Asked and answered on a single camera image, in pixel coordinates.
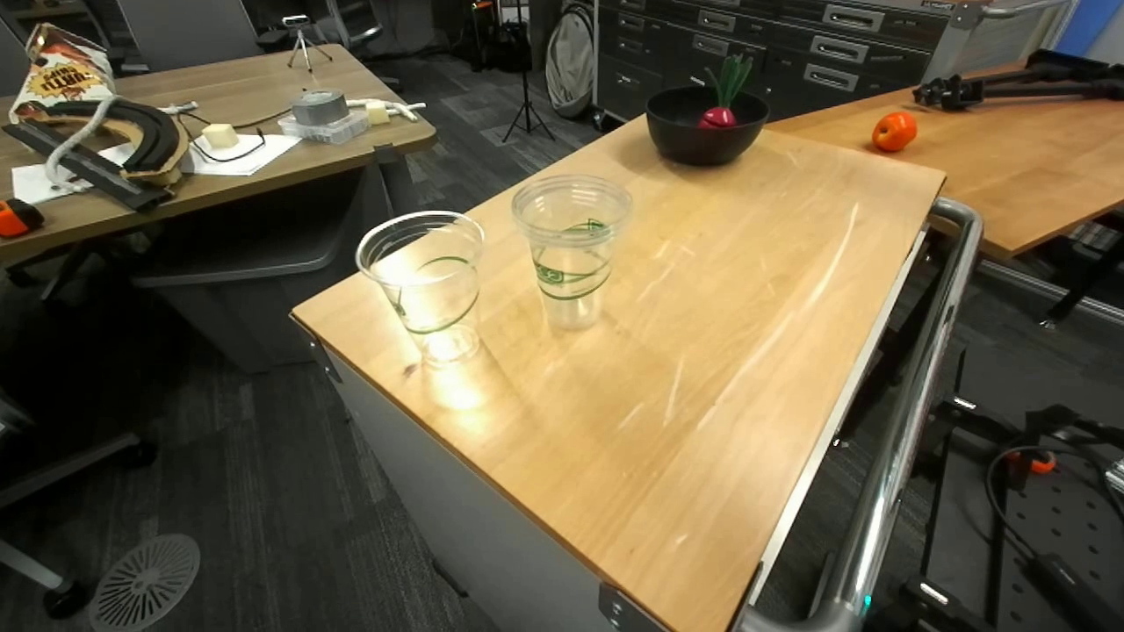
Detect red toy radish green leaves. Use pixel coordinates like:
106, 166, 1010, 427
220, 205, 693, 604
696, 52, 758, 135

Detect black bowl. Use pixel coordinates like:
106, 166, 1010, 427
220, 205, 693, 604
641, 85, 772, 169

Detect pale yellow small block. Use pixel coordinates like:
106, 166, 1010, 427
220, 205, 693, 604
200, 121, 241, 156

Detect orange object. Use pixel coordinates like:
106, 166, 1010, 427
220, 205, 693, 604
0, 201, 50, 247

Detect tall black tripod stand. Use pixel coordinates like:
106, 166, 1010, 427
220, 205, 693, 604
500, 0, 563, 146

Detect white plug adapter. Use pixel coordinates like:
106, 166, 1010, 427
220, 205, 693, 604
349, 97, 433, 126

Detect clear plastic container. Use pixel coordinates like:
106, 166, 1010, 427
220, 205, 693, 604
277, 110, 378, 150

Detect grey tape roll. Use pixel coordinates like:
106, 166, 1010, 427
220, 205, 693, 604
287, 87, 350, 135

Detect large white paper sheet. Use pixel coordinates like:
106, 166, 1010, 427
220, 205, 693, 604
188, 130, 303, 184

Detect orange toy fruit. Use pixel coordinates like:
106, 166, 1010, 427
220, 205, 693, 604
868, 110, 919, 157

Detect dark drawer cabinet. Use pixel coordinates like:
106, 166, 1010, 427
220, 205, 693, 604
592, 0, 975, 126

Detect grey office chair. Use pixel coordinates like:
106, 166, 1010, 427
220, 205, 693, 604
110, 0, 267, 74

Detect black folded tripod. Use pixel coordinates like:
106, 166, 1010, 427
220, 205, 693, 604
908, 44, 1124, 115

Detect round perforated floor disc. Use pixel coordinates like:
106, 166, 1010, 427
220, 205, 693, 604
83, 534, 205, 632

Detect black flat bar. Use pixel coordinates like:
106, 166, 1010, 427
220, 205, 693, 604
0, 121, 171, 218

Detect grey storage bin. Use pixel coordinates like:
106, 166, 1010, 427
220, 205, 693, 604
923, 0, 1063, 85

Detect white tube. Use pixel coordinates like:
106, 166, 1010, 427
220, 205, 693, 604
42, 90, 120, 190

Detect dark chair with metal legs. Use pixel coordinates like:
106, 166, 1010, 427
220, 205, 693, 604
0, 384, 161, 626

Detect small white paper card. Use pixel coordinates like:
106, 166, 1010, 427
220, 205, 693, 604
9, 162, 97, 211

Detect chip bag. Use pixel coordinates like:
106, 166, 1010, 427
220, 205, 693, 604
8, 23, 120, 126

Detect blue panel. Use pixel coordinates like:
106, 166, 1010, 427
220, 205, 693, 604
1051, 0, 1124, 63

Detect mini camera tripod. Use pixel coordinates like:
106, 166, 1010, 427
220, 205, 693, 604
277, 12, 339, 76

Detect black curved hose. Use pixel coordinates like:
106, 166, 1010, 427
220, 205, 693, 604
30, 97, 193, 192

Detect orange handled clamp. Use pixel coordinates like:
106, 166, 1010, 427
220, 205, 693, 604
1001, 446, 1063, 486

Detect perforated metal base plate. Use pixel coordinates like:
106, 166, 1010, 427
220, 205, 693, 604
935, 468, 1124, 632

